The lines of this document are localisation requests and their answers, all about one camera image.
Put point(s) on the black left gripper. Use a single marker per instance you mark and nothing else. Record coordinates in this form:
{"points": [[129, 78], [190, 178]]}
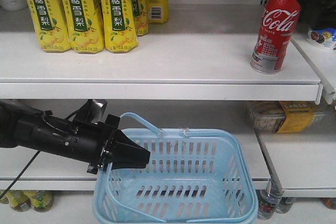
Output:
{"points": [[100, 144]]}

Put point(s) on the white metal shelf unit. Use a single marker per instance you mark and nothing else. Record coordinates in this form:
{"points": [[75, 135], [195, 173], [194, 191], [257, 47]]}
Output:
{"points": [[194, 71]]}

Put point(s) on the yellow pear drink bottle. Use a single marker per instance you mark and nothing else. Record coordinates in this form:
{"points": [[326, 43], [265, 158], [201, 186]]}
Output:
{"points": [[85, 25], [50, 25], [120, 35]]}

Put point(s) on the red coca-cola aluminium bottle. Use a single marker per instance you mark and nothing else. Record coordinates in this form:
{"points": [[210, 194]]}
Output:
{"points": [[277, 25]]}

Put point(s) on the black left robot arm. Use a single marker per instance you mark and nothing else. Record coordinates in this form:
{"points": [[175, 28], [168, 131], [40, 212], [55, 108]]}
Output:
{"points": [[22, 125]]}

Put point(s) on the clear water bottle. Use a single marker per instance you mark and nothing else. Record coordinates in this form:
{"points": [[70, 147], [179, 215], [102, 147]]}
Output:
{"points": [[268, 199]]}

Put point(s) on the blue white snack tub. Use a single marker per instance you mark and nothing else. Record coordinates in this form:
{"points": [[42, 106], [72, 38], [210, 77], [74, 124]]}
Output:
{"points": [[322, 38]]}

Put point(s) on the boxed bread package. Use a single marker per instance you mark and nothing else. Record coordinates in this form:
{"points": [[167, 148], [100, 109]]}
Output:
{"points": [[285, 116]]}

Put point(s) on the light blue plastic basket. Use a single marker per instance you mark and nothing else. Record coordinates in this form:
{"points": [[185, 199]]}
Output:
{"points": [[193, 176]]}

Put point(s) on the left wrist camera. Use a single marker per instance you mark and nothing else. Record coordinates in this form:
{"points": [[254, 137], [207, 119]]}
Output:
{"points": [[92, 111]]}

